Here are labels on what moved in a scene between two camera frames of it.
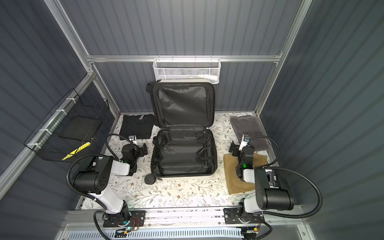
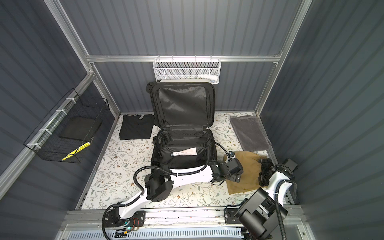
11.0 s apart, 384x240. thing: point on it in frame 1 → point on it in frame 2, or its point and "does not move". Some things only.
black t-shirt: x=131 y=125 does not move
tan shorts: x=234 y=184 does not move
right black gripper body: x=237 y=153 → x=267 y=168
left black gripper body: x=139 y=153 → x=236 y=178
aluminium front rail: x=182 y=218 does not move
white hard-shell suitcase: x=184 y=145 does not move
